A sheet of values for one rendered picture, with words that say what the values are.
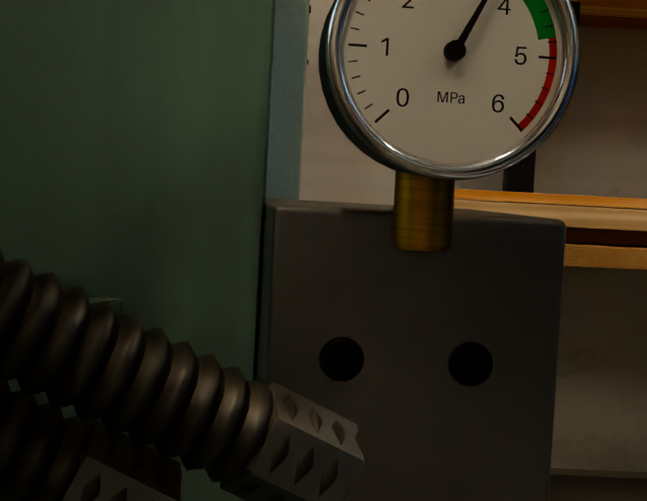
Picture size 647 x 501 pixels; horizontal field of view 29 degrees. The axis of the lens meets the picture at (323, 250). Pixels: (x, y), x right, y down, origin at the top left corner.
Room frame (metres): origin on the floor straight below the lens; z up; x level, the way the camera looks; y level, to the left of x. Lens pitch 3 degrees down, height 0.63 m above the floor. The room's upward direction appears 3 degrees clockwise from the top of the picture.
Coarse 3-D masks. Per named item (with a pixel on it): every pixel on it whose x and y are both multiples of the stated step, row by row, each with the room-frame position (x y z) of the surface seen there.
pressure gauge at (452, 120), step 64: (384, 0) 0.30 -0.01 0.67; (448, 0) 0.31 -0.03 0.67; (512, 0) 0.31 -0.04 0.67; (320, 64) 0.32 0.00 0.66; (384, 64) 0.30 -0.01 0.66; (448, 64) 0.31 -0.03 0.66; (512, 64) 0.31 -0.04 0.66; (576, 64) 0.31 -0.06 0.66; (384, 128) 0.30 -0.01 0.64; (448, 128) 0.31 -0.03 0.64; (512, 128) 0.31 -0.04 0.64; (448, 192) 0.33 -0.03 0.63
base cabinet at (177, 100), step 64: (0, 0) 0.36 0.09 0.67; (64, 0) 0.36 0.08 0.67; (128, 0) 0.36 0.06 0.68; (192, 0) 0.36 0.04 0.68; (256, 0) 0.36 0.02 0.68; (0, 64) 0.36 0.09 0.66; (64, 64) 0.36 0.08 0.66; (128, 64) 0.36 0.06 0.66; (192, 64) 0.36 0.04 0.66; (256, 64) 0.36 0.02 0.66; (0, 128) 0.36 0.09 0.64; (64, 128) 0.36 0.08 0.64; (128, 128) 0.36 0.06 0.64; (192, 128) 0.36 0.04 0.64; (256, 128) 0.36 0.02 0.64; (0, 192) 0.36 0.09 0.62; (64, 192) 0.36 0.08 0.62; (128, 192) 0.36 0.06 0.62; (192, 192) 0.36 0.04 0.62; (256, 192) 0.36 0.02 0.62; (64, 256) 0.36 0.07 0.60; (128, 256) 0.36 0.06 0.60; (192, 256) 0.36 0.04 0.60; (256, 256) 0.36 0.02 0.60; (192, 320) 0.36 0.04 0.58; (256, 320) 0.37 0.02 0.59
